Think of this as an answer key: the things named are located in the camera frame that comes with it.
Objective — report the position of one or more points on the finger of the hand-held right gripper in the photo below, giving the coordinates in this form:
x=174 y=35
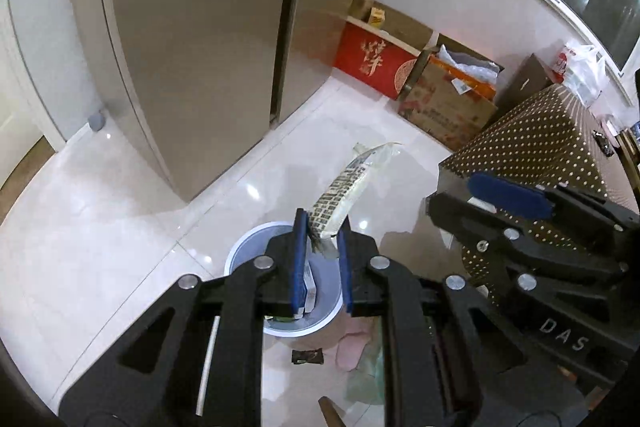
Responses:
x=465 y=223
x=510 y=196

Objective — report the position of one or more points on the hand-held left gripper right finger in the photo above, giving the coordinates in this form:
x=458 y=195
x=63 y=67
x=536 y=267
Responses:
x=346 y=274

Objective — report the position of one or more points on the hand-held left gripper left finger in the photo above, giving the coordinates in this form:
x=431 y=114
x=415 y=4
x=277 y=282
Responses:
x=300 y=264

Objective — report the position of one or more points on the cream packet with black print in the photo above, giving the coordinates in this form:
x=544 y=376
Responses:
x=350 y=187

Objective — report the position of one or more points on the brown polka-dot tablecloth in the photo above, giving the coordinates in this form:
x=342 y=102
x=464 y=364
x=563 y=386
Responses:
x=525 y=142

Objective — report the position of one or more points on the pink paper piece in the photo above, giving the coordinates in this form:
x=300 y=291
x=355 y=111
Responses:
x=350 y=349

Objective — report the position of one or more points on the dark brown snack wrapper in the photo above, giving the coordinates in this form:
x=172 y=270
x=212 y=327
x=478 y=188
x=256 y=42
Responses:
x=307 y=357

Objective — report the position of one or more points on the large printed cardboard box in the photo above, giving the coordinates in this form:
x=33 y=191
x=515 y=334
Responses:
x=445 y=109

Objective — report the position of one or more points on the pale green plastic wrapper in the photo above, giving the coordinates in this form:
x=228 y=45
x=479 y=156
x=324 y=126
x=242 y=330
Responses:
x=367 y=384

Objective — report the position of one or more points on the dark wooden cabinet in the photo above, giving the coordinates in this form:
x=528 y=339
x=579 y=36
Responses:
x=530 y=78

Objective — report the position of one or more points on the white plastic bag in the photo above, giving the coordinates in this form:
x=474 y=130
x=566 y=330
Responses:
x=582 y=72

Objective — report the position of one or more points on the red gift box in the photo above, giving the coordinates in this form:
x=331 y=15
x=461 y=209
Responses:
x=375 y=59

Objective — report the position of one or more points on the small yellow box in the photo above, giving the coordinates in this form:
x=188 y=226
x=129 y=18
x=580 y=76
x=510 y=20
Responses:
x=377 y=18

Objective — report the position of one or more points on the small brown cardboard box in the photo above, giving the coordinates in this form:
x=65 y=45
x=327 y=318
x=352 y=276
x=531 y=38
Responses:
x=360 y=8

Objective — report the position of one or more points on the grey door stopper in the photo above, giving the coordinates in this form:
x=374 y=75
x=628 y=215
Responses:
x=96 y=121

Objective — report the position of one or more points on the beige double-door refrigerator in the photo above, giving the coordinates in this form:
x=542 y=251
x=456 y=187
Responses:
x=200 y=32

